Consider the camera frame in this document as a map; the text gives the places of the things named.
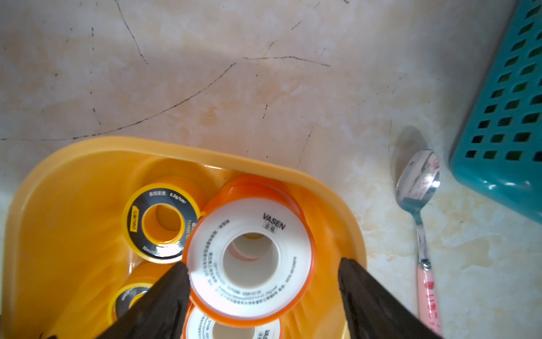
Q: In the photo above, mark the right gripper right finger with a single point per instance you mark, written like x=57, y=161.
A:
x=371, y=311

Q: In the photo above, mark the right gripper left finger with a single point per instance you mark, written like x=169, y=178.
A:
x=161, y=312

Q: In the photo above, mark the orange tape roll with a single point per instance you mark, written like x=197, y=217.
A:
x=251, y=255
x=200, y=326

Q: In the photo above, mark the yellow black tape roll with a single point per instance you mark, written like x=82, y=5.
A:
x=139, y=282
x=159, y=217

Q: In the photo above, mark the yellow plastic storage box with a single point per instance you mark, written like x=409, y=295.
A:
x=65, y=254

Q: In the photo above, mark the teal plastic basket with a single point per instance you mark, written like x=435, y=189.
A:
x=498, y=153

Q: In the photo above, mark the spoon with pink handle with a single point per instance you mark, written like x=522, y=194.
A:
x=415, y=187

